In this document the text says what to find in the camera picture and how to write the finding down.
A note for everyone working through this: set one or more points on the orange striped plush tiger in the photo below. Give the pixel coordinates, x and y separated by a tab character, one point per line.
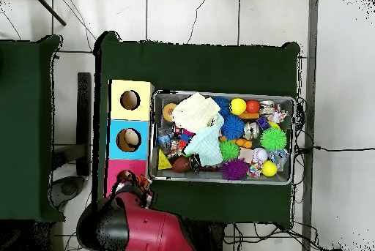
143	180

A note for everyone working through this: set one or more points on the mint green cloth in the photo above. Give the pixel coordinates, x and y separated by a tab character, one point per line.
206	148

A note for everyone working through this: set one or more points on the cream cloth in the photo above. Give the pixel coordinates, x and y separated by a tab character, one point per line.
196	112

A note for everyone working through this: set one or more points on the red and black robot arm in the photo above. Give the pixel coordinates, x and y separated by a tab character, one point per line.
155	230

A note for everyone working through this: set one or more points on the silver mesh bin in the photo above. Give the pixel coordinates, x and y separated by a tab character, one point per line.
205	176

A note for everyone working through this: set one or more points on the wooden box with three holes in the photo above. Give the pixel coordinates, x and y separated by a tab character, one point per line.
143	110

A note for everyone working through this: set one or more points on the yellow toy cheese wedge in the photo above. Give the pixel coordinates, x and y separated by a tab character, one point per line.
164	163

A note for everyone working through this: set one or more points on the grey stand base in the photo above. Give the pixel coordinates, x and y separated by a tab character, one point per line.
67	189

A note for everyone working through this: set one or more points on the black upright panel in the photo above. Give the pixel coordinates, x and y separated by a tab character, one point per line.
84	134

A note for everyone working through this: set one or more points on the toy burger bun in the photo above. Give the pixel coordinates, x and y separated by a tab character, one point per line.
167	112

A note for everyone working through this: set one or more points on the purple spiky ball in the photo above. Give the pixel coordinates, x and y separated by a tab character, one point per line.
234	169

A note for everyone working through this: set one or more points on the small green spiky ball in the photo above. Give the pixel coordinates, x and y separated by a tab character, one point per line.
229	150

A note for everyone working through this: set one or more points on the dark green table cloth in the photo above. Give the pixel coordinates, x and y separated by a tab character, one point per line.
190	66
29	160

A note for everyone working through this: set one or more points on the blue spiky ball with eyes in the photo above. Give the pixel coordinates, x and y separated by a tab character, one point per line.
233	127

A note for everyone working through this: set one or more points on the large yellow ball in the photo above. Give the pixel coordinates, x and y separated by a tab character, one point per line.
238	106

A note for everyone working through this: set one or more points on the large green spiky ball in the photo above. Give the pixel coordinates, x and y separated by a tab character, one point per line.
273	139

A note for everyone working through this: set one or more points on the black tripod leg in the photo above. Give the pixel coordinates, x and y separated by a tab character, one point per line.
48	8

